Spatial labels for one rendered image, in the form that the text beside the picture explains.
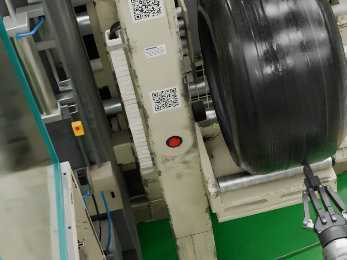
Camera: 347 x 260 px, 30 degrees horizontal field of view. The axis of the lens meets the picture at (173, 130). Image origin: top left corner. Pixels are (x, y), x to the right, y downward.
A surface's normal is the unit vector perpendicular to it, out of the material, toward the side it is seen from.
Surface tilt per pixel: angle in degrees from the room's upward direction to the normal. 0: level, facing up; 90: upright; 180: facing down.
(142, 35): 90
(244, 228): 0
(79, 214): 90
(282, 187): 0
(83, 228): 90
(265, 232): 0
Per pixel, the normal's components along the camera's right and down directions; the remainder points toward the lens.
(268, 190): -0.14, -0.69
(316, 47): 0.03, -0.04
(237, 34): -0.29, -0.22
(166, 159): 0.18, 0.68
